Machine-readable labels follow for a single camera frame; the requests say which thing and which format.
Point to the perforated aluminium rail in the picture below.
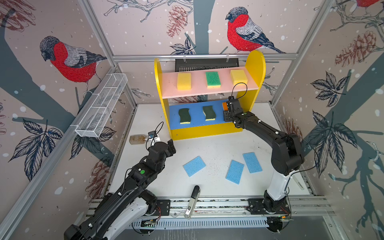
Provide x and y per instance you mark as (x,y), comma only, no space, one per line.
(201,223)

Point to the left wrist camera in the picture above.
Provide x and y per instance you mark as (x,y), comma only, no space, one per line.
(153,137)

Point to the clear plastic ruler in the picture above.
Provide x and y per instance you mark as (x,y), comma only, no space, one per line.
(298,182)

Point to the seasoning jar left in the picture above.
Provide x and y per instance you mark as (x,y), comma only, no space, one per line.
(138,139)

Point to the light blue sponge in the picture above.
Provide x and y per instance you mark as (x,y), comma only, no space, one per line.
(252,163)
(194,166)
(235,171)

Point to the black silver handheld tool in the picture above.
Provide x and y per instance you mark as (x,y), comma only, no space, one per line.
(192,203)

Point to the white wire mesh basket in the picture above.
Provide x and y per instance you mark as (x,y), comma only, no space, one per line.
(99,112)

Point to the pink upper shelf board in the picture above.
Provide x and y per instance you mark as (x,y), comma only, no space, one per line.
(199,84)

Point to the black vent panel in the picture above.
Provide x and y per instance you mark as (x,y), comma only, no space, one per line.
(204,64)

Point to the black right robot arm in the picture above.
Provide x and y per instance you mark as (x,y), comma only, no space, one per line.
(286,151)

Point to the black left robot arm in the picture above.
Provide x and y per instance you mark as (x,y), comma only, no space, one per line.
(130,201)

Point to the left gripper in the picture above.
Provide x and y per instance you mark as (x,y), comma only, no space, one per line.
(170,152)

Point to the blue lower shelf board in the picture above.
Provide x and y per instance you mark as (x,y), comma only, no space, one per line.
(197,115)

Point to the green yellow sponge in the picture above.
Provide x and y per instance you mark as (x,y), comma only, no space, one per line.
(213,80)

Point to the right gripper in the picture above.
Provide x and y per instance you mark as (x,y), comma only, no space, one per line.
(225,114)

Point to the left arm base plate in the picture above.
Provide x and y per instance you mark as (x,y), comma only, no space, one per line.
(160,208)

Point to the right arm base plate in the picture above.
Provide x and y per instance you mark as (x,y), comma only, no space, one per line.
(257,206)

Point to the dark green wavy sponge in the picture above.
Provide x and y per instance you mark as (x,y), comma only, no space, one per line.
(185,117)
(209,113)

